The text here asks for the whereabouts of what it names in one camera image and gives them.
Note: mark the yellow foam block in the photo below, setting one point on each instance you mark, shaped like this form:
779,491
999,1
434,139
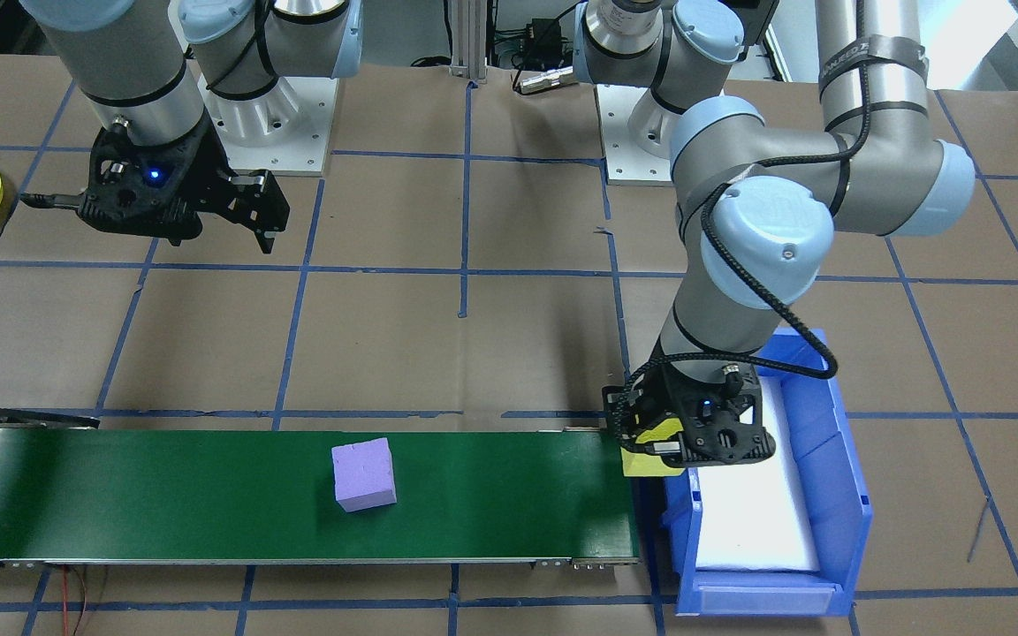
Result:
641,464

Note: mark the purple foam block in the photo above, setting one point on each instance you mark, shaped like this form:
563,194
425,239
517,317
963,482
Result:
363,477

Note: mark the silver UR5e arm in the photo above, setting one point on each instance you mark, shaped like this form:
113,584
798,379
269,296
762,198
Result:
120,71
880,132

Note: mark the white foam bin liner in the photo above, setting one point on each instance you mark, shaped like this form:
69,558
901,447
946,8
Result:
756,521

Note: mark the blue plastic storage bin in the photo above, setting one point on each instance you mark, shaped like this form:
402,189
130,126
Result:
836,477

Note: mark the green belt conveyor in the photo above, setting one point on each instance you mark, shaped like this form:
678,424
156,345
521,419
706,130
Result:
208,495

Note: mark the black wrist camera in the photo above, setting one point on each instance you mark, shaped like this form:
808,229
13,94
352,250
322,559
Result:
730,450
138,221

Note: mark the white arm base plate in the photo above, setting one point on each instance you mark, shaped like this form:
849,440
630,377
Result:
310,132
624,159

